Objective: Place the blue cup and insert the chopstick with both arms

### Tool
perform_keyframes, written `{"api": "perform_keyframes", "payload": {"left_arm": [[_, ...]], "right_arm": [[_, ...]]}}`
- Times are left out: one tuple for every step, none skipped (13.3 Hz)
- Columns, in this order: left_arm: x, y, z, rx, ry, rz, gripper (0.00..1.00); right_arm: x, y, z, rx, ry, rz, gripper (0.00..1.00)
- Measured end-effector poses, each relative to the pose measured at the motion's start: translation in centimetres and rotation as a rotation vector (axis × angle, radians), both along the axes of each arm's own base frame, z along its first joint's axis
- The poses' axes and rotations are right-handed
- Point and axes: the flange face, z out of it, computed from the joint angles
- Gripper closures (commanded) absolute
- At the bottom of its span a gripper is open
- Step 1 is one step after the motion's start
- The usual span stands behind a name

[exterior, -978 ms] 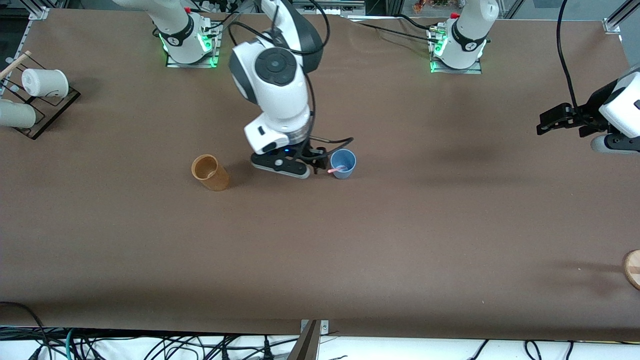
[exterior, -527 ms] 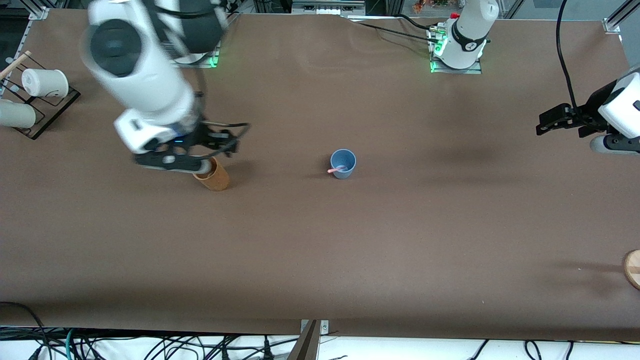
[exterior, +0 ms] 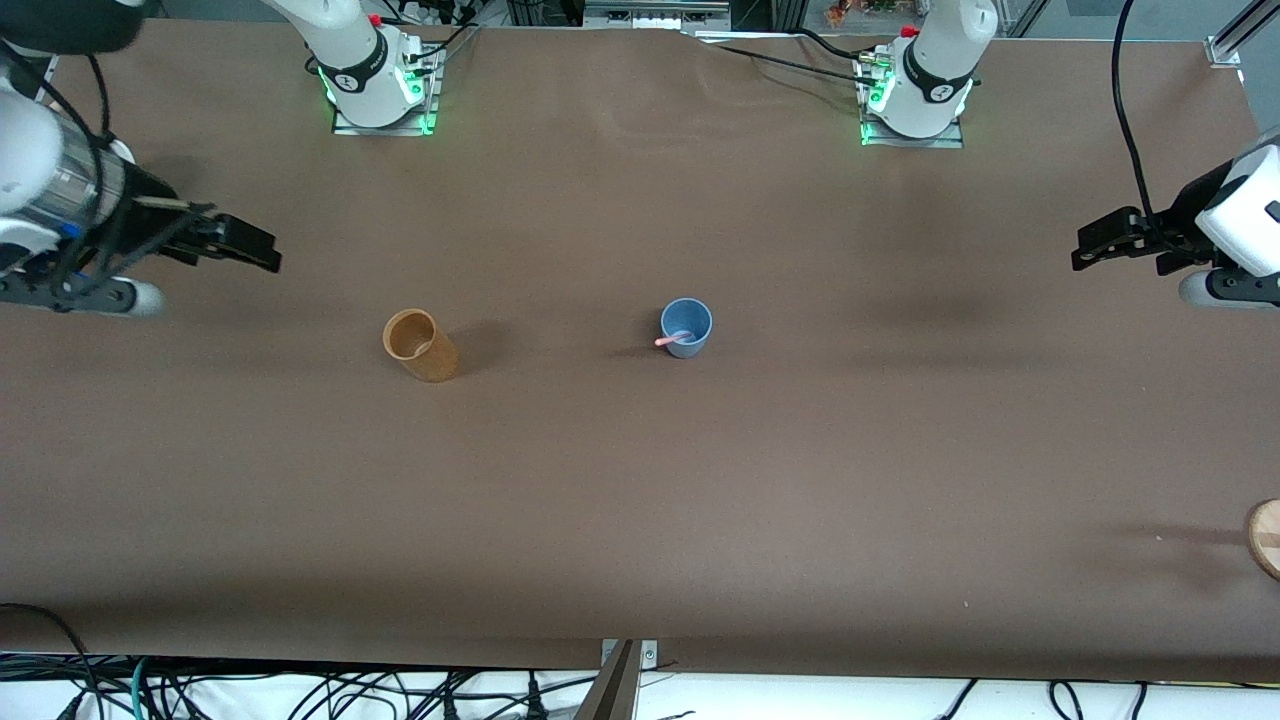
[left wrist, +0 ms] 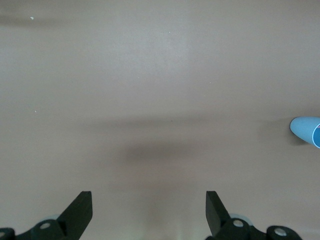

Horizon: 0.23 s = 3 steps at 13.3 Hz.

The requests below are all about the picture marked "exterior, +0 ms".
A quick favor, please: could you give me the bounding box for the blue plastic cup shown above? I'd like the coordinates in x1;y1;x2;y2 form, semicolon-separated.
660;298;714;360

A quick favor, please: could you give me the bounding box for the brown cylindrical cup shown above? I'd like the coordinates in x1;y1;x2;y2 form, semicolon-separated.
383;309;461;384

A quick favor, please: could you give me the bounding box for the round wooden disc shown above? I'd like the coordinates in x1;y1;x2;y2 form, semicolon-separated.
1245;498;1280;582

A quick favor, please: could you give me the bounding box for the silver background equipment box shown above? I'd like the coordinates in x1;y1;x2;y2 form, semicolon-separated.
583;0;734;31

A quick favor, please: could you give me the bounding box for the silver aluminium frame rail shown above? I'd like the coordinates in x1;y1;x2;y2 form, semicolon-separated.
1205;0;1280;69

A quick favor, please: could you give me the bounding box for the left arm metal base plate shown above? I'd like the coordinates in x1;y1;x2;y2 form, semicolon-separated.
860;50;966;149

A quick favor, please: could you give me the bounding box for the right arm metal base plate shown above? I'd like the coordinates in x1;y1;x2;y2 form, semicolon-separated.
333;40;443;137

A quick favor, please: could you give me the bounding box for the black table power cable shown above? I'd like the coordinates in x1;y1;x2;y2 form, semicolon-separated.
695;35;876;89

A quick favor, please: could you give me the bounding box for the dark camera pole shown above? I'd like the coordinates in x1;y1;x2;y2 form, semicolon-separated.
573;640;641;720

